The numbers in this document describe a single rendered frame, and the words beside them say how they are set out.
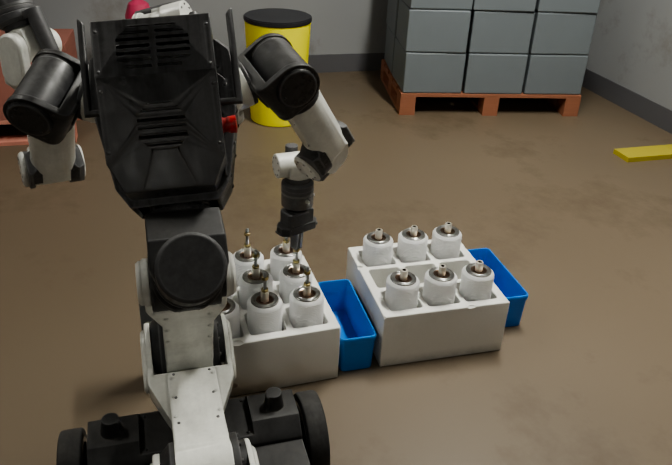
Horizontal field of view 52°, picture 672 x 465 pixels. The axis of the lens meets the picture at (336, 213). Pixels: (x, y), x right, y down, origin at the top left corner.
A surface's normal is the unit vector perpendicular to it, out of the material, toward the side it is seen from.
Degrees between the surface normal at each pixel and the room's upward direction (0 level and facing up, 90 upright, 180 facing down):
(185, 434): 16
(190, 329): 112
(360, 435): 0
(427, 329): 90
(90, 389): 0
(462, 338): 90
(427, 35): 90
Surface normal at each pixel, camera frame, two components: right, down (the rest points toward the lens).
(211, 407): 0.04, -0.90
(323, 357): 0.30, 0.46
